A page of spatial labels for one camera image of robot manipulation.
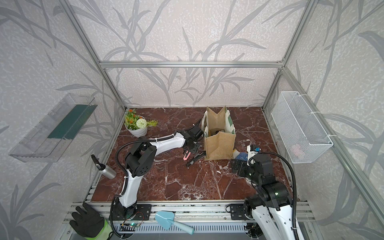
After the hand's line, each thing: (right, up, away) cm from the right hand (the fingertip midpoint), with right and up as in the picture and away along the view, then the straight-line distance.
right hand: (237, 160), depth 73 cm
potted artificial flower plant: (-58, +17, +18) cm, 63 cm away
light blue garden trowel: (-35, -28, -1) cm, 45 cm away
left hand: (-24, +2, +25) cm, 34 cm away
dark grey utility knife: (-19, -2, +20) cm, 28 cm away
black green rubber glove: (-72, -30, -2) cm, 78 cm away
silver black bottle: (-69, -7, +6) cm, 70 cm away
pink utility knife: (-27, -2, +20) cm, 34 cm away
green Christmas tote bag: (-9, +13, +4) cm, 16 cm away
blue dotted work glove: (+8, -3, +21) cm, 23 cm away
